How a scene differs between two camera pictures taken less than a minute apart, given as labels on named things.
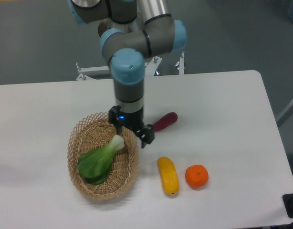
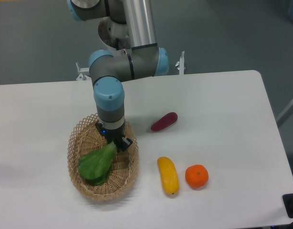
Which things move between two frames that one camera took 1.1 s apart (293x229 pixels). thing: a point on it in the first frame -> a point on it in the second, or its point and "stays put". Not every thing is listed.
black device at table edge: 291,202 stays put
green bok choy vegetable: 95,165 stays put
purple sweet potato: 166,120 stays put
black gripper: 133,120 -> 111,135
